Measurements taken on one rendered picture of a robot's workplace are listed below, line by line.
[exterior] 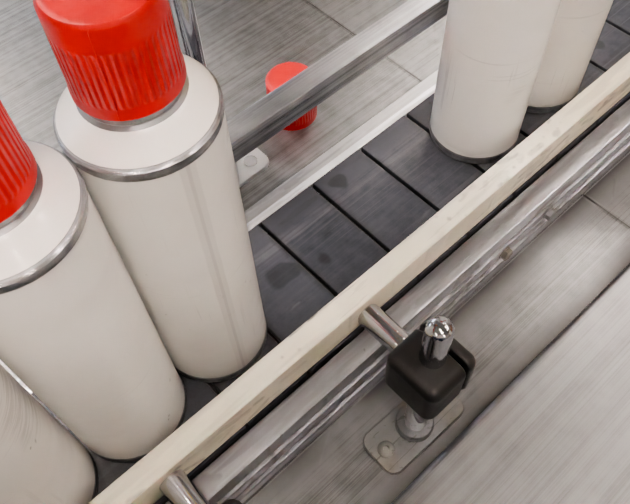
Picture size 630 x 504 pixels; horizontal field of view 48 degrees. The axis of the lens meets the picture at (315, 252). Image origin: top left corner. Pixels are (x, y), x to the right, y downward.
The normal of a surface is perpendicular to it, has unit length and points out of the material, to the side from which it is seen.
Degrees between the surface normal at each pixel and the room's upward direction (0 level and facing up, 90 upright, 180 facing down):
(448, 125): 90
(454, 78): 90
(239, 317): 90
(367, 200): 0
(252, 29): 0
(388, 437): 0
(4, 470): 90
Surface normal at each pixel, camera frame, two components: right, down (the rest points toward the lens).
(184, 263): 0.28, 0.81
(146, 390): 0.87, 0.40
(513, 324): -0.03, -0.53
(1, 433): 0.97, 0.18
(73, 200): 0.69, -0.40
